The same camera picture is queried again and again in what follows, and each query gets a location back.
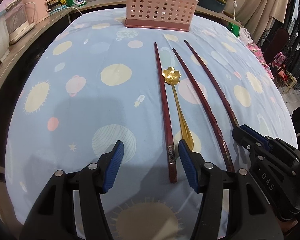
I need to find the dark red long chopstick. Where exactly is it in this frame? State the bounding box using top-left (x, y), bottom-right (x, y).
top-left (184, 40), bottom-right (239, 128)

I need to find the gold flower spoon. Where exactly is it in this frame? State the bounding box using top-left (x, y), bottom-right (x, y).
top-left (162, 67), bottom-right (194, 150)

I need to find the dark red twisted chopstick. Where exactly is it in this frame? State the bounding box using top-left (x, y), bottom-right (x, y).
top-left (172, 48), bottom-right (235, 172)

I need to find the dark red silver-banded chopstick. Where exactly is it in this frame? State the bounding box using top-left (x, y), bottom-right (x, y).
top-left (154, 42), bottom-right (178, 184)

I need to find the pink floral fabric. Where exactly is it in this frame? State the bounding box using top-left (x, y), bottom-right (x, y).
top-left (247, 42), bottom-right (274, 80)

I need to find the beige hanging cloth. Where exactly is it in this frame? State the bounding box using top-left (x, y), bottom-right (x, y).
top-left (225, 0), bottom-right (288, 42)

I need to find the blue planet-print tablecloth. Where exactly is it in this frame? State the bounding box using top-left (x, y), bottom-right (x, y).
top-left (5, 8), bottom-right (297, 239)

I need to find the yellow dark lunch box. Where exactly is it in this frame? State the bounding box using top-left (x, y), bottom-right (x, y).
top-left (198, 0), bottom-right (228, 12)

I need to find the pink perforated utensil holder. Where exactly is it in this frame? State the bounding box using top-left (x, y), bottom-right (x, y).
top-left (125, 0), bottom-right (198, 31)

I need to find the white mesh appliance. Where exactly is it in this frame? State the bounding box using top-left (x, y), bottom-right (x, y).
top-left (5, 0), bottom-right (35, 45)

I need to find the pink electric kettle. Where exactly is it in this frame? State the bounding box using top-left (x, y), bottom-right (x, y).
top-left (22, 0), bottom-right (53, 24)

